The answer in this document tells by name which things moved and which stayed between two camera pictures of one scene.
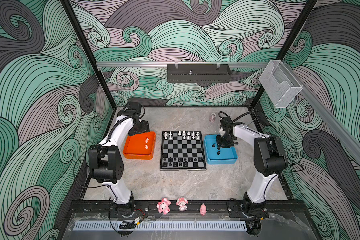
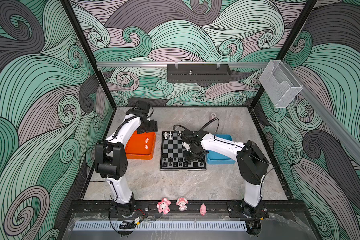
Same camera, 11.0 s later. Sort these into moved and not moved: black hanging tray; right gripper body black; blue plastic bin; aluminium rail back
Moved: right gripper body black
Not moved: black hanging tray; blue plastic bin; aluminium rail back
